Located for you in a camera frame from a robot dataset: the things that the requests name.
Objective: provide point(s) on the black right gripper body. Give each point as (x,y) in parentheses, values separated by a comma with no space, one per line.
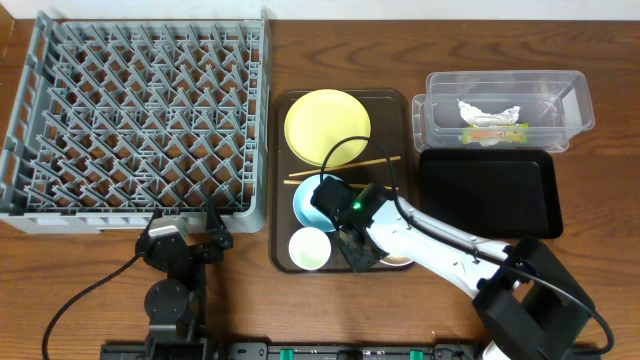
(361,260)

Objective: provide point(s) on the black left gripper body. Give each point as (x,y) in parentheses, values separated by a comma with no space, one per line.
(195,251)

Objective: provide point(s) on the pink white bowl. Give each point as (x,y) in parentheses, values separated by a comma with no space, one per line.
(395,261)

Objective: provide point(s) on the small pale green cup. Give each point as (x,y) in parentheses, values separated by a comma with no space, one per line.
(309,248)

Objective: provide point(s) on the light blue bowl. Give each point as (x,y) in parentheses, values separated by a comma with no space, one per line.
(305,213)

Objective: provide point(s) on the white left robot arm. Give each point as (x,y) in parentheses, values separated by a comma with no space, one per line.
(176,306)

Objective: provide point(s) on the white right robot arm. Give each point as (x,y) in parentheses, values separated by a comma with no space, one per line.
(527,300)

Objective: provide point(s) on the grey plastic dishwasher rack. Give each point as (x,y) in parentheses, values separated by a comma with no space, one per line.
(114,120)

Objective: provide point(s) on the black waste tray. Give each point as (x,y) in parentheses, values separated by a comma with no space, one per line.
(492,193)

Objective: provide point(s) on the clear plastic waste bin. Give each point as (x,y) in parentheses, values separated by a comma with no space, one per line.
(556,104)

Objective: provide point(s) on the lower wooden chopstick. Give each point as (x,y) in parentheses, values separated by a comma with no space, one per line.
(352,185)

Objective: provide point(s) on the wooden chopstick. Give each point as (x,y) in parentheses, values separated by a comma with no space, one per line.
(346,166)
(352,185)

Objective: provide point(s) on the dark brown serving tray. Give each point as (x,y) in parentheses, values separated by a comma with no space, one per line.
(388,112)

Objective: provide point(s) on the upper wooden chopstick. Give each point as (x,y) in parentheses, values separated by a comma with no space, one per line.
(346,166)

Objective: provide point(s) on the yellow round plate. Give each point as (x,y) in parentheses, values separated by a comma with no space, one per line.
(320,119)

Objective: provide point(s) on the crumpled white tissue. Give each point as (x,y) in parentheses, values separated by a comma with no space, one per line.
(475,117)

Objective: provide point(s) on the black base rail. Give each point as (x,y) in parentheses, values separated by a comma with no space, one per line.
(262,351)

